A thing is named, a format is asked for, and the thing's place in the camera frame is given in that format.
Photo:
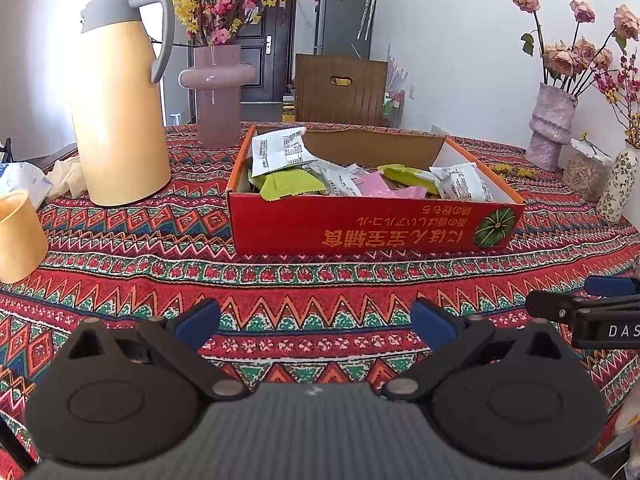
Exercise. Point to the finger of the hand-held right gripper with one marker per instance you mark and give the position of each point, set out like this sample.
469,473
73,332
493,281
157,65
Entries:
555,304
612,286

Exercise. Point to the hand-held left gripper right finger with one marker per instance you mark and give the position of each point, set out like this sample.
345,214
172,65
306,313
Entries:
432,322

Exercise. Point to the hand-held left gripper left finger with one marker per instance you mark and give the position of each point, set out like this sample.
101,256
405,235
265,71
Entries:
197,321

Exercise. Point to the red cardboard box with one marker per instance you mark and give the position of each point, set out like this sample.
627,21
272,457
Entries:
350,225

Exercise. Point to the pink snack packet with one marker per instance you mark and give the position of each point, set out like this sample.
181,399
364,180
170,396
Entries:
385,191

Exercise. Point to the white snack packet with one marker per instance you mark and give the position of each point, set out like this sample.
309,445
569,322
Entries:
462,182
337,180
277,152

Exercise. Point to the pale green snack packet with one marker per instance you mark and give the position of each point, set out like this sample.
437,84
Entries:
410,176

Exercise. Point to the floral ceramic vase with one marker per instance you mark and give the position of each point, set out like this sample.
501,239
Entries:
617,187

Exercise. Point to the patterned red tablecloth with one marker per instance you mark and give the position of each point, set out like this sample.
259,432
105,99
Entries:
300,285

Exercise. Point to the glass jar with grains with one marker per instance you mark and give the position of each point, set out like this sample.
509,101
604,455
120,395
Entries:
585,175

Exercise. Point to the fallen yellow petals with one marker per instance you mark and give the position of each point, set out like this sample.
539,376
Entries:
515,171

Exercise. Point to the textured pink vase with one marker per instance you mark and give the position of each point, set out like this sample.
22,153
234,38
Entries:
550,125

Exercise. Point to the beige cloth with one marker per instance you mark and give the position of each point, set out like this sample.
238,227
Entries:
67,177

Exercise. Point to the yellow mug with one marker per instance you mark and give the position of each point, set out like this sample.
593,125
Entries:
20,240

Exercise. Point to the yellow thermos jug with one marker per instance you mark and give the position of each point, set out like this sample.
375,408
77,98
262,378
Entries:
120,120

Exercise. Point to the small storage rack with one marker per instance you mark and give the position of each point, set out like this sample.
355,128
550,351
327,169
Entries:
394,110

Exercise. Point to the smooth pink vase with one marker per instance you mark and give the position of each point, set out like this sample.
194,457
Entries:
217,105

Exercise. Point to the white plastic bag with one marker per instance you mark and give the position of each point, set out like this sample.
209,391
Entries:
22,182

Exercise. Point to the dried pink roses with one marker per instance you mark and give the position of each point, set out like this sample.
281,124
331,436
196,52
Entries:
565,57

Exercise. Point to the wooden chair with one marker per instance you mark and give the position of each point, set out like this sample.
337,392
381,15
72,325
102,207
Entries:
340,97

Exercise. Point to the dark brown door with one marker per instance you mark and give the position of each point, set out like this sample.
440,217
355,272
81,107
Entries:
272,80

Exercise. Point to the grey refrigerator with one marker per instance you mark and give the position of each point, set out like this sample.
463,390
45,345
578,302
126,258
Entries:
340,25

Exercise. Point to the white folded umbrella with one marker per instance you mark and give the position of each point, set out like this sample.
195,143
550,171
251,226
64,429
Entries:
366,10

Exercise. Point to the pink yellow flowering branches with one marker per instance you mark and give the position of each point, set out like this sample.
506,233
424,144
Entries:
220,0

